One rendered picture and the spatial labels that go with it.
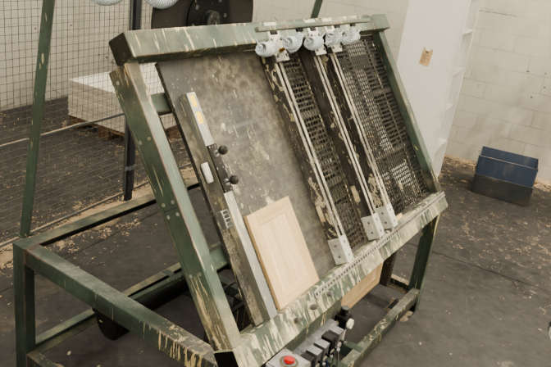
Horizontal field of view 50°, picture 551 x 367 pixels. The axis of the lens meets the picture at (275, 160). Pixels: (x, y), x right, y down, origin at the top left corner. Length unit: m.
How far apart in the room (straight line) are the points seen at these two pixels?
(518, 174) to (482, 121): 1.21
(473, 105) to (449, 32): 1.70
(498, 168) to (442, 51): 1.40
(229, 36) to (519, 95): 5.37
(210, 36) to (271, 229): 0.85
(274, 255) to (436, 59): 4.03
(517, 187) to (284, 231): 4.39
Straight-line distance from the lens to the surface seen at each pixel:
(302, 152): 2.82
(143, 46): 2.24
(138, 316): 2.59
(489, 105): 7.62
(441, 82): 6.23
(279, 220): 2.61
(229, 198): 2.37
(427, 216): 3.76
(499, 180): 6.71
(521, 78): 7.52
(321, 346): 2.58
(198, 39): 2.45
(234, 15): 3.42
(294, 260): 2.64
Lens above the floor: 2.31
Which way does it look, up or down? 21 degrees down
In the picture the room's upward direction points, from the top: 8 degrees clockwise
